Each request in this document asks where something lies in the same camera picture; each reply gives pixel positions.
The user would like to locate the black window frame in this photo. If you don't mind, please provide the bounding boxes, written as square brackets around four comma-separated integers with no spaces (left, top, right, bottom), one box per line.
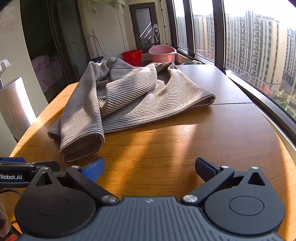
[166,0,296,142]

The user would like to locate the dark glass door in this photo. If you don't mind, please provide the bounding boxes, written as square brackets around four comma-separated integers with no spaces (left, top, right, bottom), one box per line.
[129,2,162,54]

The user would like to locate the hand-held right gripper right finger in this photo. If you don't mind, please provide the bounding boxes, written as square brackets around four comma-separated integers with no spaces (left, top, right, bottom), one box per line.
[181,158,273,206]

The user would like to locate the hanging green clothes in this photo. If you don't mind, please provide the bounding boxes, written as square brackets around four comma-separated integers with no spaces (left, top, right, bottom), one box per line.
[90,0,126,12]

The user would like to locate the row of apartment buildings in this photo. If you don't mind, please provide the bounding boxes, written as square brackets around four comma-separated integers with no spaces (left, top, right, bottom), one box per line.
[176,10,296,95]

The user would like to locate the long thin pole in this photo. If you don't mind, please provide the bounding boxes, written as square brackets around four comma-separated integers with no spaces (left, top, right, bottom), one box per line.
[160,0,173,47]

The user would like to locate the pink bucket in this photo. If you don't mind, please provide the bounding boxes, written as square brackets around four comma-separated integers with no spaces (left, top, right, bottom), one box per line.
[148,45,177,64]

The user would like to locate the dark sliding door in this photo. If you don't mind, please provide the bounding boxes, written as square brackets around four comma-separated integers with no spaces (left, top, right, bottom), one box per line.
[21,0,90,102]

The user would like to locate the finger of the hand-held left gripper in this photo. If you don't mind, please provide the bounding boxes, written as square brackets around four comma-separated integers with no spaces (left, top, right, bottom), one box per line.
[0,157,59,172]

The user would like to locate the mop handle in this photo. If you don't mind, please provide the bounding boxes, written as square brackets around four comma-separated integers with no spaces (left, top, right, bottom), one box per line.
[92,30,108,60]

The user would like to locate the purple bed blanket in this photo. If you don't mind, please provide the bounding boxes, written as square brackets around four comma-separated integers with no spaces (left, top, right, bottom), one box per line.
[31,54,68,93]

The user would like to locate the grey cloth on door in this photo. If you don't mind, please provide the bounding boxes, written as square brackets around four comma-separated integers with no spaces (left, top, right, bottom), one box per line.
[151,24,161,44]

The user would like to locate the green knitted slipper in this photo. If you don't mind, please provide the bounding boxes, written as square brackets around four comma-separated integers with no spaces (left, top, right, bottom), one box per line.
[178,60,203,66]

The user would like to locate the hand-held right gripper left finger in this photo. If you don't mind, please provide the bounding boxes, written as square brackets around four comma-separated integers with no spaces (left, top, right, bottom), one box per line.
[28,157,119,206]

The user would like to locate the striped knit garment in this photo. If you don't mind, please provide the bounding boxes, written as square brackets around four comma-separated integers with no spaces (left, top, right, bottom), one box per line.
[47,57,216,163]

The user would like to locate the red bucket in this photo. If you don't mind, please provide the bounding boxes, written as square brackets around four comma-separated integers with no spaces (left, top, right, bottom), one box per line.
[121,49,143,67]

